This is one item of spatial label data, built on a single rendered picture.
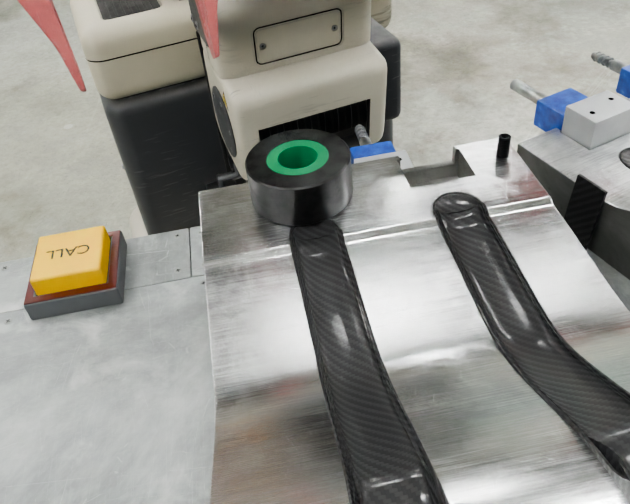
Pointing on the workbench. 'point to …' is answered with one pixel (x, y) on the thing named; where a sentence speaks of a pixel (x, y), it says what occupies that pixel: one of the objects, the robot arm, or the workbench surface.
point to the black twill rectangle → (584, 208)
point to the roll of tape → (300, 176)
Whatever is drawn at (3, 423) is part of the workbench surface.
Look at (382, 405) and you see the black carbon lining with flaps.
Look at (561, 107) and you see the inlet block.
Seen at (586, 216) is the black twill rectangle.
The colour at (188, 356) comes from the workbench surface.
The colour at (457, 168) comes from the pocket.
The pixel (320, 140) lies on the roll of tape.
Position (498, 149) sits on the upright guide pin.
